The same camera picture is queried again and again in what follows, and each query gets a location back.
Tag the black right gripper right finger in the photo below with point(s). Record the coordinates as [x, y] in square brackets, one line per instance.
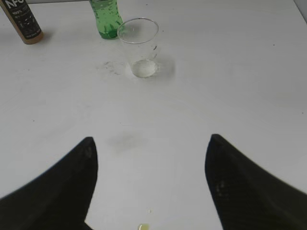
[246, 196]

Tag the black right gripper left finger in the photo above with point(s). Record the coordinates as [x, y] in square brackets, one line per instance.
[59, 198]

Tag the transparent plastic cup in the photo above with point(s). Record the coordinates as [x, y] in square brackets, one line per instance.
[138, 37]

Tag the NFC orange juice bottle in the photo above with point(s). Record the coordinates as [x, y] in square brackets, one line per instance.
[23, 20]

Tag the green soda bottle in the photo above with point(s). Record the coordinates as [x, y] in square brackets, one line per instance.
[107, 17]

